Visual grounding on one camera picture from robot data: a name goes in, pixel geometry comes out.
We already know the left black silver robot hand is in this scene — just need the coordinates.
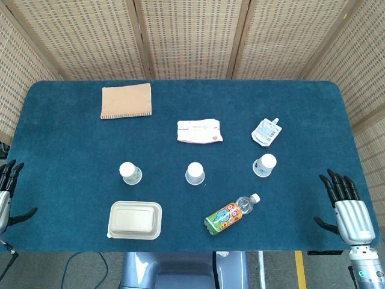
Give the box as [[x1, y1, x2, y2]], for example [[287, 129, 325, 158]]
[[0, 159, 39, 235]]

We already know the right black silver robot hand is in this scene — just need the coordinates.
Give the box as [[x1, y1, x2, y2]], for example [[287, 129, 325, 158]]
[[313, 168, 377, 246]]

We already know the paper cup green flower print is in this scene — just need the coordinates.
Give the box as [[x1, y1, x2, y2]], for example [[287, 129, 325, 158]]
[[119, 161, 143, 185]]

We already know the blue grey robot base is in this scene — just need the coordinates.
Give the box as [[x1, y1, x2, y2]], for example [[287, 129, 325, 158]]
[[119, 251, 249, 289]]

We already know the paper cup blue flower print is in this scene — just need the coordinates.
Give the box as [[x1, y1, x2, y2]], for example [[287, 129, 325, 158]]
[[252, 153, 277, 178]]

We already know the blue table cloth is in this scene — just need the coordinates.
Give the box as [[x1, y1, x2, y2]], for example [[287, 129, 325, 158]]
[[0, 79, 375, 253]]

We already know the crumpled white spout pouch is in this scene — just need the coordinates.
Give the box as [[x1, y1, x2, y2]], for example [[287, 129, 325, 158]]
[[251, 117, 283, 148]]

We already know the plastic bottle orange green label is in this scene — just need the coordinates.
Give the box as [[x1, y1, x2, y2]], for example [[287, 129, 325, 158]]
[[204, 193, 261, 236]]

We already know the beige lidded food container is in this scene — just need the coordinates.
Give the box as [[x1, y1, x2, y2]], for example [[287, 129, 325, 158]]
[[106, 200, 162, 241]]

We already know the woven bamboo screen panel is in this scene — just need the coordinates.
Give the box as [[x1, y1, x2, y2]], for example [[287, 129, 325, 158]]
[[5, 0, 151, 81], [0, 0, 63, 145], [134, 0, 250, 81], [303, 0, 385, 229], [227, 0, 366, 81]]

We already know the brown spiral notebook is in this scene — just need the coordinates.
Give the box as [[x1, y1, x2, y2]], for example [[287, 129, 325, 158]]
[[100, 83, 153, 120]]

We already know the pink white wet wipes pack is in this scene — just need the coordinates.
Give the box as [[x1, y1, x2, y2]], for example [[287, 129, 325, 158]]
[[176, 118, 224, 145]]

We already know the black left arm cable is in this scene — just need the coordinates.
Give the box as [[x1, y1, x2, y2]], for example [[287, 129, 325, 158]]
[[0, 237, 19, 289]]

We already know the black floor cable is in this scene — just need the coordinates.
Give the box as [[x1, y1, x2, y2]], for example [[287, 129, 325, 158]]
[[61, 252, 109, 289]]

